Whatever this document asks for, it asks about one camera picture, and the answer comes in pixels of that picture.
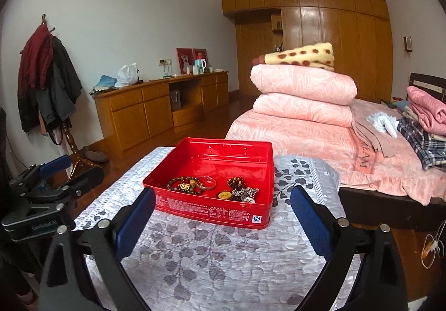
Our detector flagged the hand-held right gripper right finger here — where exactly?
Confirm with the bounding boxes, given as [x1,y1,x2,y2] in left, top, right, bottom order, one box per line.
[290,185,408,311]

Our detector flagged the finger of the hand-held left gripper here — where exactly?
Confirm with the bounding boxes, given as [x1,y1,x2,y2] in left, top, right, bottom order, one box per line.
[37,154,72,179]
[59,168,105,200]

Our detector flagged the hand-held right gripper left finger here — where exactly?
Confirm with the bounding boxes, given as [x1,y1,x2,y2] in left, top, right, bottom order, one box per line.
[37,187,157,311]

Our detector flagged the brown bead bracelet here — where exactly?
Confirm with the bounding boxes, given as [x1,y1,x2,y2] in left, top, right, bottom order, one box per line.
[165,176,204,196]

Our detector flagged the red tin box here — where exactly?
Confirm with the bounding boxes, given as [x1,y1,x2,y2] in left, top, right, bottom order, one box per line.
[142,137,275,229]

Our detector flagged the silver bangle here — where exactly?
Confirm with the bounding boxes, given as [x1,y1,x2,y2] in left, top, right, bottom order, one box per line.
[195,176,217,189]

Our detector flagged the wooden coat rack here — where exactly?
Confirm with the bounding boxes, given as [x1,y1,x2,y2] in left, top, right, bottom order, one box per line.
[41,13,103,183]

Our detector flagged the dark slippers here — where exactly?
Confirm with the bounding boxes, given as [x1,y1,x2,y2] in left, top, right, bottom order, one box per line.
[82,145,109,163]

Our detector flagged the person's dark clothing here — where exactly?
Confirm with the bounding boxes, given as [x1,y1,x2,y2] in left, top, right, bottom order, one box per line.
[0,238,39,308]

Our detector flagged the dark grey jacket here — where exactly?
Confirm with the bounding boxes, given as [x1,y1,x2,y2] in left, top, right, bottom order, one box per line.
[21,36,83,134]

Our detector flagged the grey leaf-patterned cloth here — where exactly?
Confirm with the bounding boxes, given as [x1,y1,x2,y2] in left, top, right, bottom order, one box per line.
[71,147,361,311]

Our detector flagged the wooden sideboard cabinet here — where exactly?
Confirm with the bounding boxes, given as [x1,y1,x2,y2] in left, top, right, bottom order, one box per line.
[94,71,231,153]

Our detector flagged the pink bedspread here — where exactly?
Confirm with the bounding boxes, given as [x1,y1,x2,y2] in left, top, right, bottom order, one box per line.
[225,98,446,207]

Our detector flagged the blue cloth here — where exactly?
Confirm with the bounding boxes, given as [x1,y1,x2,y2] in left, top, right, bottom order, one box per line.
[90,75,117,96]

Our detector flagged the dark red garment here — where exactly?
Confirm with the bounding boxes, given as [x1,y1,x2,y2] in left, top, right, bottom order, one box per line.
[17,25,54,99]

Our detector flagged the beige folded cloth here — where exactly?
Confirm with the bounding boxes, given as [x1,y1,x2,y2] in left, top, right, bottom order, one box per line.
[352,112,417,158]

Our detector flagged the white plastic bag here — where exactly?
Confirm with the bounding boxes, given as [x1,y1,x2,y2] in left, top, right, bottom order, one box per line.
[115,63,139,88]

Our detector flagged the folded pink quilt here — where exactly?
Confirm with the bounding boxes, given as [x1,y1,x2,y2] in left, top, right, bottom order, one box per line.
[250,64,358,106]
[253,93,354,128]

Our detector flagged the white cloth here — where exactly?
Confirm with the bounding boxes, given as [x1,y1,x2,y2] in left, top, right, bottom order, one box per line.
[366,112,399,139]

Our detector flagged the plaid folded clothes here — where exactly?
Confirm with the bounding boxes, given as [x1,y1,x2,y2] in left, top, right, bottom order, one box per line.
[397,116,446,172]

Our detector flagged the colourful folded cloth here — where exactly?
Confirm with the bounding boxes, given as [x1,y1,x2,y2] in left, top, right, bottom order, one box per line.
[390,98,413,111]

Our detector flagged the pink folded blanket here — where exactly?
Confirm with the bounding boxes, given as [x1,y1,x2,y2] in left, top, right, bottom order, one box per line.
[406,85,446,137]

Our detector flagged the yellow spotted blanket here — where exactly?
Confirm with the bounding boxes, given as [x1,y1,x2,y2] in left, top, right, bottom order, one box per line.
[254,42,336,72]

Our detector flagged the wooden wardrobe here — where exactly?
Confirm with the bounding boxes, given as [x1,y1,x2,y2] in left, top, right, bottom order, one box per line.
[221,0,394,103]

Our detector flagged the dark wooden headboard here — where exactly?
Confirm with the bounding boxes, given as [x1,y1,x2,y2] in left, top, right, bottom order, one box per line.
[408,72,446,104]

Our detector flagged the dark wooden bed frame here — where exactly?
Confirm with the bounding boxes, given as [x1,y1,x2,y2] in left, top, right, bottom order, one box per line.
[339,186,446,233]

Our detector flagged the white charger cable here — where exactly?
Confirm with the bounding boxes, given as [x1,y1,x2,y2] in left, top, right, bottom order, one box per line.
[420,220,446,270]

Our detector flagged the red photo frame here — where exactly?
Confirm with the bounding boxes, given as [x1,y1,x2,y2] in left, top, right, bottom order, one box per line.
[176,48,194,75]
[193,48,209,69]

